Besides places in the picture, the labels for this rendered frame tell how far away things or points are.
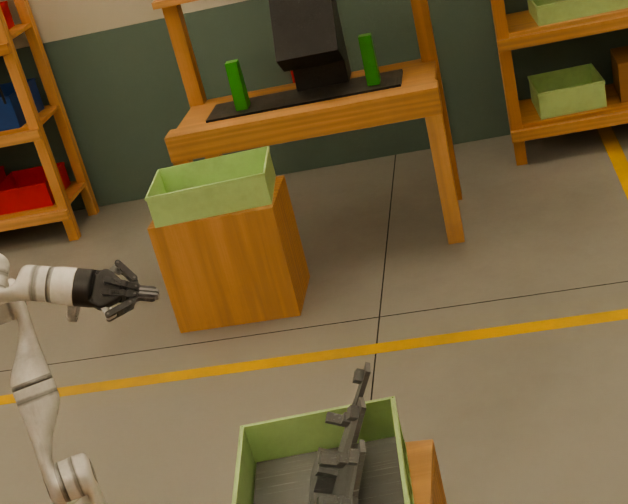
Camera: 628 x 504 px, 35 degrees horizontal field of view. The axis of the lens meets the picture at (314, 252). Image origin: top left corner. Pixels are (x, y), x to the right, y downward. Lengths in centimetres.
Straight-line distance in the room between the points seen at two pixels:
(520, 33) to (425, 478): 405
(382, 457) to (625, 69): 426
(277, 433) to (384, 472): 31
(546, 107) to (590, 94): 27
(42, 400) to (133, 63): 510
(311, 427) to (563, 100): 413
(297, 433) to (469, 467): 136
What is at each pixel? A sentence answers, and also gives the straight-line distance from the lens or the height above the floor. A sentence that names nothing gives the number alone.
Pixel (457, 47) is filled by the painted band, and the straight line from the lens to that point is 690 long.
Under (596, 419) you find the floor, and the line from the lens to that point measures 411.
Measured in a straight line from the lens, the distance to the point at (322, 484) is 250.
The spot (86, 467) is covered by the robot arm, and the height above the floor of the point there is 120.
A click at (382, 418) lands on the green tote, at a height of 91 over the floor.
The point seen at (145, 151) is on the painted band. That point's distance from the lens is 740.
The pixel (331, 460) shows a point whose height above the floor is 101.
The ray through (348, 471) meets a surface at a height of 100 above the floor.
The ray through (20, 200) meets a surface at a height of 34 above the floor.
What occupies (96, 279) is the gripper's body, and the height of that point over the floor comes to 166.
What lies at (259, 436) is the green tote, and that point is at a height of 92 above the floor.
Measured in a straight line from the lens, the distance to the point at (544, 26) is 629.
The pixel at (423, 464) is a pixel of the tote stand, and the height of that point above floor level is 79.
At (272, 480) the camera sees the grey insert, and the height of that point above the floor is 85.
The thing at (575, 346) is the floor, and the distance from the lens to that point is 456.
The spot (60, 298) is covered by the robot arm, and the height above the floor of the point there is 165.
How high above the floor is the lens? 241
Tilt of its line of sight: 24 degrees down
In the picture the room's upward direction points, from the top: 14 degrees counter-clockwise
